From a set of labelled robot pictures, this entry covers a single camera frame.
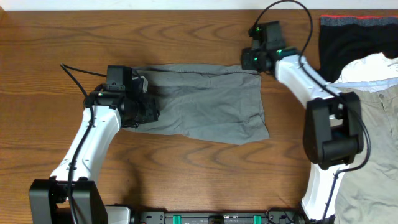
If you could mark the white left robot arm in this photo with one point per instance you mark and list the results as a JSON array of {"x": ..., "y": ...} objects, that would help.
[{"x": 70, "y": 194}]

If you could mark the beige khaki shorts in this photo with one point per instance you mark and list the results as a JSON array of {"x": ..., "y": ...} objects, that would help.
[{"x": 369, "y": 195}]

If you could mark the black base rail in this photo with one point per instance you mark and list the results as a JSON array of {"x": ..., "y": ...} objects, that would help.
[{"x": 217, "y": 217}]

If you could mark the grey shorts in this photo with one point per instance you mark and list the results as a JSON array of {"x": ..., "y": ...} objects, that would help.
[{"x": 206, "y": 102}]

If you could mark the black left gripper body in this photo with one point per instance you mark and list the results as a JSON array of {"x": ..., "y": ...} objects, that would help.
[{"x": 141, "y": 112}]

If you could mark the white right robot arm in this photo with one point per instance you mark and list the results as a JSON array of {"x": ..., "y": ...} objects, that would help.
[{"x": 333, "y": 129}]

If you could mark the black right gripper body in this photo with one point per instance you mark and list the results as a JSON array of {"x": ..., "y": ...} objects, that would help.
[{"x": 254, "y": 60}]

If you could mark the black garment red waistband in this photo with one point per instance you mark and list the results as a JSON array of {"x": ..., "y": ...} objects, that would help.
[{"x": 343, "y": 39}]

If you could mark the white shirt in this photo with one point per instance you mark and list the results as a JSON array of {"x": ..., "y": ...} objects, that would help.
[{"x": 373, "y": 73}]

